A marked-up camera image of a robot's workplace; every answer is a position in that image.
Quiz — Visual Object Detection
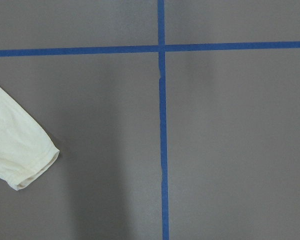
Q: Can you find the blue tape line lengthwise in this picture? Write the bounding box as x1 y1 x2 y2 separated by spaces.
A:
157 0 170 240

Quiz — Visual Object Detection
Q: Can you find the cream long-sleeve graphic shirt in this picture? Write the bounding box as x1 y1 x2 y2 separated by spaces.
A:
0 87 60 191

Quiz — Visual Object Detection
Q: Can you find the blue tape line crosswise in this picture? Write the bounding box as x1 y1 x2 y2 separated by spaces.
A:
0 41 300 57

